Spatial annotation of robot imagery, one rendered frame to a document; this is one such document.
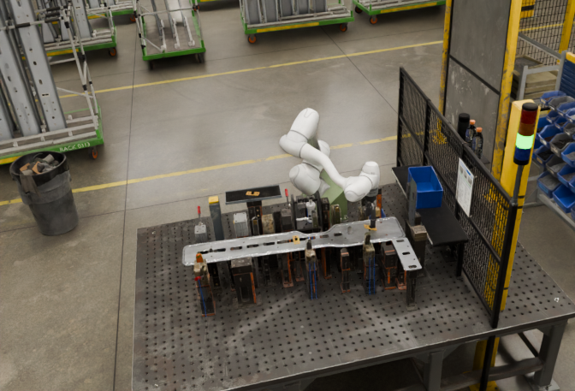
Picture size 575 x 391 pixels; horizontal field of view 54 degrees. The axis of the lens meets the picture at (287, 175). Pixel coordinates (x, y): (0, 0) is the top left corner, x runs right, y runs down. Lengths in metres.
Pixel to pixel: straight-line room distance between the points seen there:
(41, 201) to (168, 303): 2.30
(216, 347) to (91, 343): 1.51
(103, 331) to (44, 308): 0.63
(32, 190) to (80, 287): 1.01
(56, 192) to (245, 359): 2.95
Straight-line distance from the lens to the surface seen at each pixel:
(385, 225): 3.66
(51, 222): 5.82
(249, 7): 10.09
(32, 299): 5.28
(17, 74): 7.10
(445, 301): 3.62
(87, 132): 7.10
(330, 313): 3.50
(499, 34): 5.28
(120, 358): 4.50
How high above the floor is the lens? 3.21
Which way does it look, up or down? 32 degrees down
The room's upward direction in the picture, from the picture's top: 5 degrees counter-clockwise
